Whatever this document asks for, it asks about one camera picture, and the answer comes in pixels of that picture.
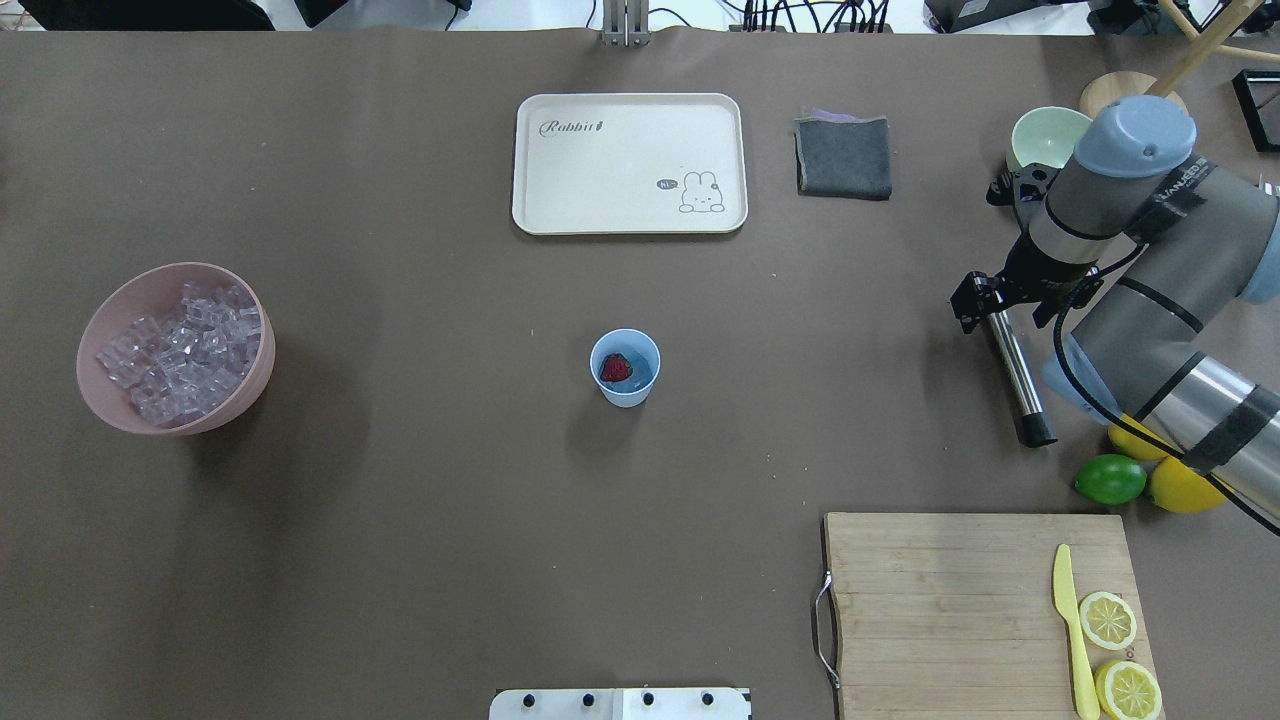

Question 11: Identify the wooden cutting board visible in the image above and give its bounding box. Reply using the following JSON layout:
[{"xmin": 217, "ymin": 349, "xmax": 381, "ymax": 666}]
[{"xmin": 822, "ymin": 512, "xmax": 1142, "ymax": 719}]

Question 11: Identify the grey folded cloth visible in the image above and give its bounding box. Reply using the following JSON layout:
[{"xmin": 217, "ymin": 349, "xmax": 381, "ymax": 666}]
[{"xmin": 794, "ymin": 108, "xmax": 892, "ymax": 201}]

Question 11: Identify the yellow plastic knife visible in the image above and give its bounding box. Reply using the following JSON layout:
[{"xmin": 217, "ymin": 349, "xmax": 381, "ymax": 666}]
[{"xmin": 1051, "ymin": 544, "xmax": 1101, "ymax": 719}]

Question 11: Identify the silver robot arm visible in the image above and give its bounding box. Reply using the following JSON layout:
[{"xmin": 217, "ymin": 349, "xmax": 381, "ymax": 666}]
[{"xmin": 950, "ymin": 95, "xmax": 1279, "ymax": 529}]

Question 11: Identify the pink bowl of ice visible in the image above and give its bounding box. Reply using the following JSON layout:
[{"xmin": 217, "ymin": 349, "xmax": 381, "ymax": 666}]
[{"xmin": 76, "ymin": 263, "xmax": 276, "ymax": 436}]

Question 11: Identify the green lime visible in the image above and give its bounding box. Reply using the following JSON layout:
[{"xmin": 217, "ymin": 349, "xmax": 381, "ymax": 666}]
[{"xmin": 1073, "ymin": 454, "xmax": 1148, "ymax": 506}]

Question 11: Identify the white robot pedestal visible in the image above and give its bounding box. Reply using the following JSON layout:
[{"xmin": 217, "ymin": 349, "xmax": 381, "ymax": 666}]
[{"xmin": 488, "ymin": 685, "xmax": 753, "ymax": 719}]

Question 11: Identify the yellow lemon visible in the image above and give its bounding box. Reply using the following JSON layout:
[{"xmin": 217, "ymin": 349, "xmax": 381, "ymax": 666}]
[
  {"xmin": 1146, "ymin": 456, "xmax": 1228, "ymax": 514},
  {"xmin": 1106, "ymin": 414, "xmax": 1169, "ymax": 462}
]

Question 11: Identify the steel muddler black tip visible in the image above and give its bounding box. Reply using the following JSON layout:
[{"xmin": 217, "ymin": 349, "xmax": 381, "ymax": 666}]
[{"xmin": 986, "ymin": 305, "xmax": 1059, "ymax": 448}]

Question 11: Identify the aluminium frame post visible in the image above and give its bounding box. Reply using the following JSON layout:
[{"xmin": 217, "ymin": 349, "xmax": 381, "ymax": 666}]
[{"xmin": 599, "ymin": 0, "xmax": 652, "ymax": 47}]

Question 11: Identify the cream rabbit tray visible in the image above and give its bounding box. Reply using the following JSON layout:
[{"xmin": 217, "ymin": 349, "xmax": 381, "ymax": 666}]
[{"xmin": 511, "ymin": 94, "xmax": 749, "ymax": 236}]

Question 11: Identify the green ceramic bowl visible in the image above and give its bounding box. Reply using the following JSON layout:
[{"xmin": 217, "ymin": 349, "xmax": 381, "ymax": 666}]
[{"xmin": 1005, "ymin": 106, "xmax": 1092, "ymax": 172}]

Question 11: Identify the light blue plastic cup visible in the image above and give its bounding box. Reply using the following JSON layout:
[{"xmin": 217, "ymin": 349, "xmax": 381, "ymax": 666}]
[{"xmin": 589, "ymin": 328, "xmax": 660, "ymax": 407}]

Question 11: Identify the red strawberry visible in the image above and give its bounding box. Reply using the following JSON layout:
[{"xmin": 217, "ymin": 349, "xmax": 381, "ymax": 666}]
[{"xmin": 596, "ymin": 354, "xmax": 634, "ymax": 384}]

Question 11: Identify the lemon slice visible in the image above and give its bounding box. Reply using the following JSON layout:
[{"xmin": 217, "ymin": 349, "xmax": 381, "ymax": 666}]
[
  {"xmin": 1078, "ymin": 591, "xmax": 1138, "ymax": 652},
  {"xmin": 1094, "ymin": 660, "xmax": 1164, "ymax": 719}
]

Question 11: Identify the wooden cup tree stand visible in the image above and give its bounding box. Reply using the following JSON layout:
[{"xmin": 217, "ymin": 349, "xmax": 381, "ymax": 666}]
[{"xmin": 1076, "ymin": 1, "xmax": 1277, "ymax": 118}]

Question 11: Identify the yellow lemon near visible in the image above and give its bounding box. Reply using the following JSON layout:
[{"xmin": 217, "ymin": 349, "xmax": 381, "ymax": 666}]
[{"xmin": 1146, "ymin": 456, "xmax": 1228, "ymax": 514}]

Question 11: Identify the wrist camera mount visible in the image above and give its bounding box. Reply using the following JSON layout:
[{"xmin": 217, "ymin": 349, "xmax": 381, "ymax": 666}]
[{"xmin": 986, "ymin": 163, "xmax": 1061, "ymax": 231}]

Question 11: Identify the yellow lemon far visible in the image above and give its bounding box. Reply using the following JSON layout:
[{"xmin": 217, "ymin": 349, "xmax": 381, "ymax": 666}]
[{"xmin": 1106, "ymin": 414, "xmax": 1169, "ymax": 462}]

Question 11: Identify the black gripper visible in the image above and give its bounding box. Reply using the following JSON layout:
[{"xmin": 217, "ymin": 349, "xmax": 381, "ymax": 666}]
[{"xmin": 950, "ymin": 234, "xmax": 1097, "ymax": 334}]

